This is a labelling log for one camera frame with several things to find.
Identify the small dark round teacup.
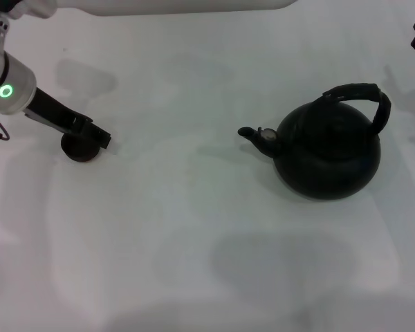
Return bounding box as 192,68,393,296
60,133,101,163

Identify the black round teapot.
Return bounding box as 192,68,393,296
237,82,391,201

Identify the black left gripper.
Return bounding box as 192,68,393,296
23,86,113,150

